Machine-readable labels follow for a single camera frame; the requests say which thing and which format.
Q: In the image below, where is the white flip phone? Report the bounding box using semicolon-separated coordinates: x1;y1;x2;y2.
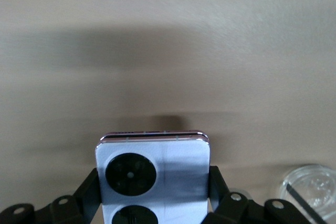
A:
94;130;212;224

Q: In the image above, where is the clear plastic cup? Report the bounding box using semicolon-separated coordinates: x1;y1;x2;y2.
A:
278;163;336;223

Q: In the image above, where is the black drinking straw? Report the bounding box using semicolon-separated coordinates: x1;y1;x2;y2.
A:
287;184;328;224

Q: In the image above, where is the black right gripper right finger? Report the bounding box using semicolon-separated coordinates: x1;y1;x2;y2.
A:
202;165;323;224

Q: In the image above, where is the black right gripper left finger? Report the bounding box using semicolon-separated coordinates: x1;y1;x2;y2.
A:
0;167;102;224

